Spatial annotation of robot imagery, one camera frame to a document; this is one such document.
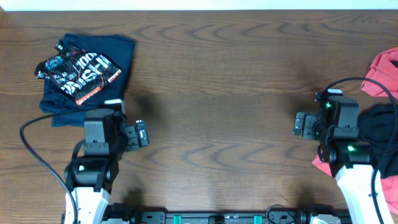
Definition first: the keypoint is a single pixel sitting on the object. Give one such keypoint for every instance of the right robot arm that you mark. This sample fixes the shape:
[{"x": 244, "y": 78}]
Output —
[{"x": 352, "y": 161}]

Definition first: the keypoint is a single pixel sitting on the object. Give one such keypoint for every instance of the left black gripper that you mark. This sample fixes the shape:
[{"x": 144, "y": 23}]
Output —
[{"x": 133, "y": 142}]

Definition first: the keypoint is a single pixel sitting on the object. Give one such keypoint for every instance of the black t-shirt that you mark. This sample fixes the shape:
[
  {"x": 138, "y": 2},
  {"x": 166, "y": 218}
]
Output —
[{"x": 375, "y": 126}]

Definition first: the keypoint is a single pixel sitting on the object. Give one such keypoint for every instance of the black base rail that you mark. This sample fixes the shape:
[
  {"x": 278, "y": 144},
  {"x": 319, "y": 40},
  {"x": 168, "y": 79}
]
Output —
[{"x": 276, "y": 214}]

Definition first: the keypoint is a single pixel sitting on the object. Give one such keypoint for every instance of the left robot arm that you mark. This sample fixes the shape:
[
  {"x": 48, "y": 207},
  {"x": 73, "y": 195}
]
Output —
[{"x": 95, "y": 165}]

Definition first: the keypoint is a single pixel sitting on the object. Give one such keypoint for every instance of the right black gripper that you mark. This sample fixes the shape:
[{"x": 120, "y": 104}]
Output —
[{"x": 310, "y": 119}]

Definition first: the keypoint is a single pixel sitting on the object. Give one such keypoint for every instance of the black orange printed jersey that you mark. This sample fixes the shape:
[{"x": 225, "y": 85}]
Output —
[{"x": 78, "y": 73}]

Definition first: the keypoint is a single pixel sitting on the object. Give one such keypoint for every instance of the red printed t-shirt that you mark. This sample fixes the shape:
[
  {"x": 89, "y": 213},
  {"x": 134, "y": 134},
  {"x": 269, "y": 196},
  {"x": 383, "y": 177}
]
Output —
[{"x": 384, "y": 71}]

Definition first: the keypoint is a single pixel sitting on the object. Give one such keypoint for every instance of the folded navy blue shirt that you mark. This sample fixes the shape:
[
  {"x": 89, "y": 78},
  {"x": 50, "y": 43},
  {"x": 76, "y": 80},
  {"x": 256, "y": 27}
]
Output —
[{"x": 63, "y": 107}]

